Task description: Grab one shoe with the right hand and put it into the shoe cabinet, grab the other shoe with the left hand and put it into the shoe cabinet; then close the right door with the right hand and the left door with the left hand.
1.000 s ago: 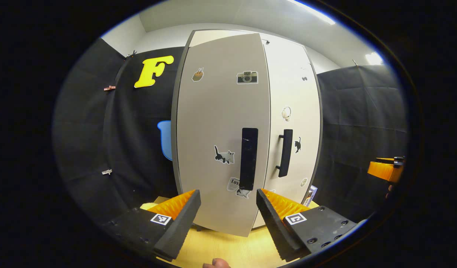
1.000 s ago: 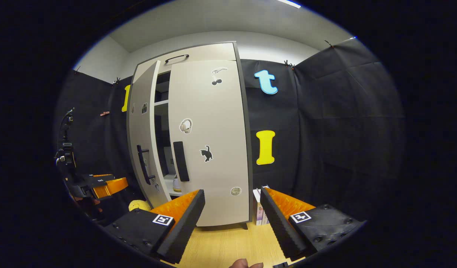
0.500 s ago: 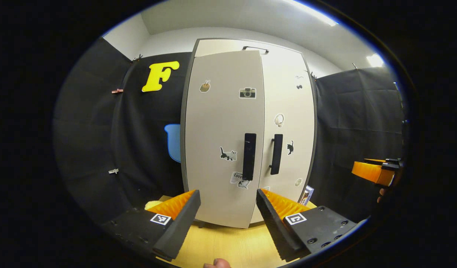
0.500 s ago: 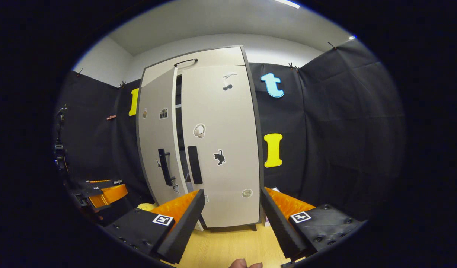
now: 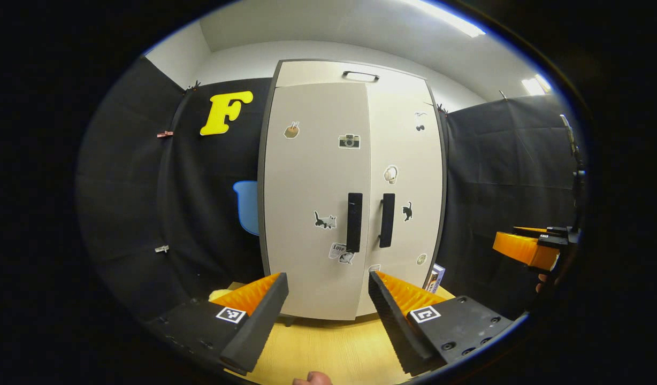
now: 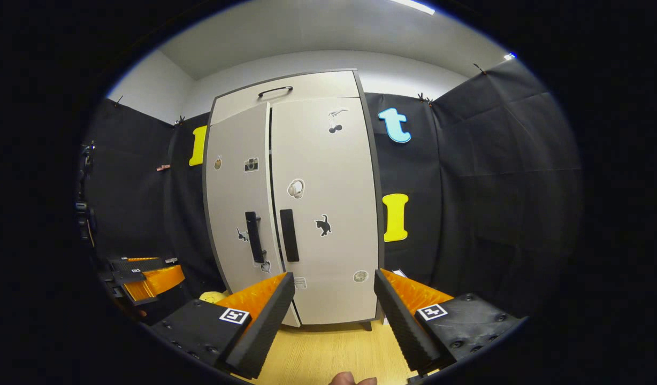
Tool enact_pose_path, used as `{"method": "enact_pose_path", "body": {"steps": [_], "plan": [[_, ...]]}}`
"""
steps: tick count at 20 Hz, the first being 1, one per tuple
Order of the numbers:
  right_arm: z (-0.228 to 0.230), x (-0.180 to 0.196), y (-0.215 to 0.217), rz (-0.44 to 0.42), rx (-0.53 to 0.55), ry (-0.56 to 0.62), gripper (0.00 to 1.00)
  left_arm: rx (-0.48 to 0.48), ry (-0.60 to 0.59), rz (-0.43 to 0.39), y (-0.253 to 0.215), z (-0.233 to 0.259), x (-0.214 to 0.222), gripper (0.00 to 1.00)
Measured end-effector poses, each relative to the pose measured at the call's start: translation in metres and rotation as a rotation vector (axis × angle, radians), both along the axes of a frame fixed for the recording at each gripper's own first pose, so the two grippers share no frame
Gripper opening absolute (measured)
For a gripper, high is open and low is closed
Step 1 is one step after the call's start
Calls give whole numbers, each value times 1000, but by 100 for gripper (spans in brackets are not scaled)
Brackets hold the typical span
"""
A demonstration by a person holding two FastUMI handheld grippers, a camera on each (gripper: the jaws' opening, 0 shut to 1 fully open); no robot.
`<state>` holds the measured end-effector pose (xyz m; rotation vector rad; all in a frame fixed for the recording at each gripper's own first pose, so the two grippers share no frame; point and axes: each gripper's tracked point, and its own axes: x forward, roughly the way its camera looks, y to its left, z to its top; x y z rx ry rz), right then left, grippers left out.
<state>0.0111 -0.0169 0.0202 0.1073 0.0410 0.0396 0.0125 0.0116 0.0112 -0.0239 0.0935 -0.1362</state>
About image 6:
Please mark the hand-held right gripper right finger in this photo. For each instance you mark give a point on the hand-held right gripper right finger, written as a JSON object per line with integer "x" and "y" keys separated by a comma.
{"x": 403, "y": 326}

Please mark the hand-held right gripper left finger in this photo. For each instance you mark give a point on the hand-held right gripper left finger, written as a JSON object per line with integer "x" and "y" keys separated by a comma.
{"x": 259, "y": 331}

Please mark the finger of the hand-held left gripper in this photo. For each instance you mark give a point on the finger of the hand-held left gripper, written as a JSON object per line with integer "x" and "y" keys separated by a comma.
{"x": 138, "y": 263}
{"x": 157, "y": 280}

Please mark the white shoe cabinet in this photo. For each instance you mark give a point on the white shoe cabinet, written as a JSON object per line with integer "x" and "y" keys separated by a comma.
{"x": 328, "y": 240}

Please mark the white cabinet door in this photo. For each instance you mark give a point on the white cabinet door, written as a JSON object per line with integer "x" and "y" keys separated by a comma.
{"x": 334, "y": 160}
{"x": 232, "y": 192}

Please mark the white cabinet drawer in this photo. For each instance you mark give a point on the white cabinet drawer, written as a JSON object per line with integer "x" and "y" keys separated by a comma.
{"x": 318, "y": 88}

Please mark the purple white box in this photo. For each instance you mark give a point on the purple white box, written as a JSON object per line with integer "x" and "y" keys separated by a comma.
{"x": 399, "y": 273}

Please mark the yellow soft toy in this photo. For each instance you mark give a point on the yellow soft toy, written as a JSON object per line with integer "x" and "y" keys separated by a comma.
{"x": 213, "y": 297}

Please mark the black backdrop cloth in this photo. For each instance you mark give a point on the black backdrop cloth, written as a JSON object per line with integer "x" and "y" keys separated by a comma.
{"x": 494, "y": 187}

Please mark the long ceiling light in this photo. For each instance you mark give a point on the long ceiling light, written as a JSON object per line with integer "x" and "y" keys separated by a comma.
{"x": 414, "y": 6}

